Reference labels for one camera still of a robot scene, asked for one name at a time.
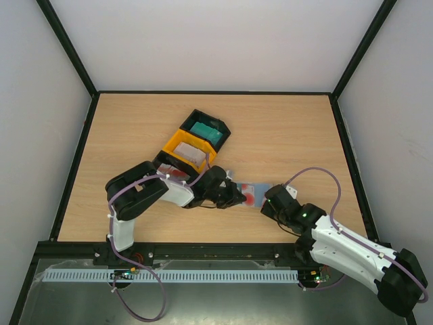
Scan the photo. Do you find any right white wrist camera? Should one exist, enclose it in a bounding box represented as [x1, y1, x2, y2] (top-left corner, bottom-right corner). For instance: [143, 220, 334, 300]
[283, 185, 298, 200]

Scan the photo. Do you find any black bin with red cards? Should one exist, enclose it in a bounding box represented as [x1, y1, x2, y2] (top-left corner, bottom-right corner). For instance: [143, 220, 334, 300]
[152, 150, 199, 181]

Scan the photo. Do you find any black aluminium frame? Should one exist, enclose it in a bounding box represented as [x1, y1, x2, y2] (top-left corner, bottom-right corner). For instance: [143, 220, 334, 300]
[8, 0, 417, 325]

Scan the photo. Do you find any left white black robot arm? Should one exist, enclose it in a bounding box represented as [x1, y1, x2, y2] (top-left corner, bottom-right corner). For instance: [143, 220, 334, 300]
[105, 161, 246, 252]

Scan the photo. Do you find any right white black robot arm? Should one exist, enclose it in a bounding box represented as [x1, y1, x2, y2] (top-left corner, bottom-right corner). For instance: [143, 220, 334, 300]
[261, 184, 428, 318]

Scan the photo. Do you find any black bin with green cards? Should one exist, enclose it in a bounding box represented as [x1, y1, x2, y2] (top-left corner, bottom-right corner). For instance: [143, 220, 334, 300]
[180, 109, 231, 153]

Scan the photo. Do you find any purple cable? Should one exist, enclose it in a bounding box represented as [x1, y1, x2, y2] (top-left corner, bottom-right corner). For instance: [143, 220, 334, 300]
[107, 151, 210, 321]
[282, 167, 428, 303]

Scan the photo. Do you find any yellow bin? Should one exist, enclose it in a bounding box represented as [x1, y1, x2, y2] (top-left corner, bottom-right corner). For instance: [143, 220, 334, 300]
[162, 129, 217, 173]

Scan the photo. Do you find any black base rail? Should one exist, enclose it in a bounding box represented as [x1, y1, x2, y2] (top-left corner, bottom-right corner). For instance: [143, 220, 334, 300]
[33, 241, 321, 269]

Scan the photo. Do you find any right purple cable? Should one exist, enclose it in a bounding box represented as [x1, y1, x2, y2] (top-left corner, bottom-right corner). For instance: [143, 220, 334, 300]
[282, 167, 428, 303]

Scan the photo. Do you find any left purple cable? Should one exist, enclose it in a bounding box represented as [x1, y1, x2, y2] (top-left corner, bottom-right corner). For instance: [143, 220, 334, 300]
[107, 151, 210, 321]

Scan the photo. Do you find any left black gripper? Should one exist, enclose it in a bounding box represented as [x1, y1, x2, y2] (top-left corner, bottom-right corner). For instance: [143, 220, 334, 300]
[204, 181, 246, 209]

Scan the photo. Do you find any red patterned card stack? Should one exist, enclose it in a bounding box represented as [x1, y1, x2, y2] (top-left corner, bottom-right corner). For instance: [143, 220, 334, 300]
[157, 164, 189, 181]

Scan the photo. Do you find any green card stack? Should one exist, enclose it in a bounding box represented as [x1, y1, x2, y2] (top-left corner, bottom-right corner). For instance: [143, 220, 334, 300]
[190, 122, 223, 146]

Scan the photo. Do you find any light blue slotted cable duct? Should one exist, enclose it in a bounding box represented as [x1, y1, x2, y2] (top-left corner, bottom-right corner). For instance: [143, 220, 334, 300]
[42, 269, 298, 284]

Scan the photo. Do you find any beige card holder wallet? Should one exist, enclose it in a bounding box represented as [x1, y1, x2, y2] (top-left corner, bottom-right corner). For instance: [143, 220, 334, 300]
[237, 183, 273, 208]

